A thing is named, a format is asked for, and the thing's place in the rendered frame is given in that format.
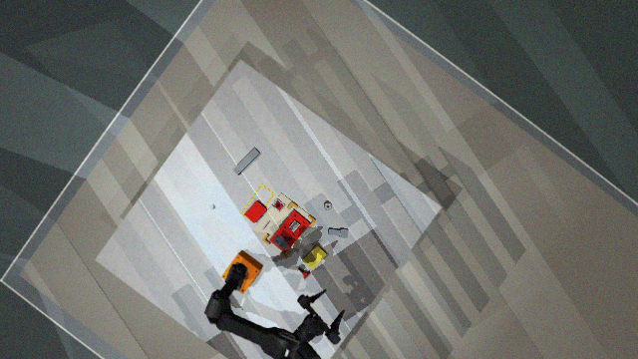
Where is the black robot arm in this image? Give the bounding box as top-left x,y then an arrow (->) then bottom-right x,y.
204,262 -> 328,359

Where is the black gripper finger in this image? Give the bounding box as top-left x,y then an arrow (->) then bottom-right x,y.
330,309 -> 345,335
307,289 -> 327,303

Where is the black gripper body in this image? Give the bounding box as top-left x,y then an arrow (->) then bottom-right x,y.
297,295 -> 341,345

